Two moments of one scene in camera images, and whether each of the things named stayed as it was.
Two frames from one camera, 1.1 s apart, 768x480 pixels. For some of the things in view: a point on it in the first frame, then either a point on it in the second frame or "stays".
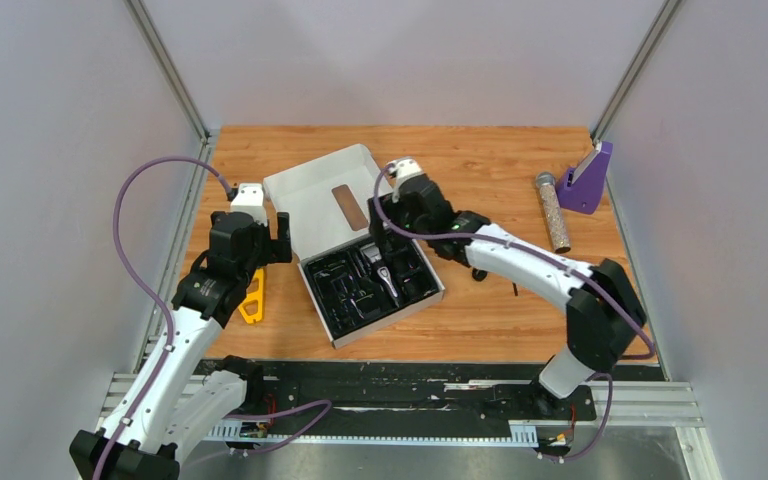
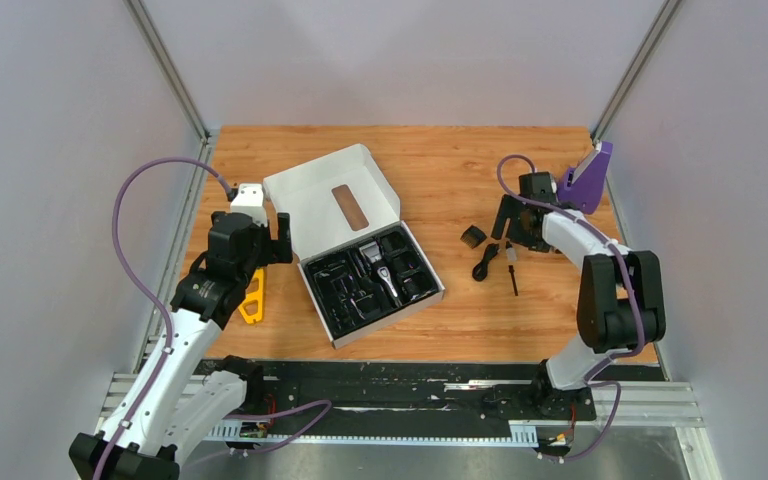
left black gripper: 276,250 stays
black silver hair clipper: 373,254 stays
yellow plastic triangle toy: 254,296 stays
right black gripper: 380,234 → 510,208
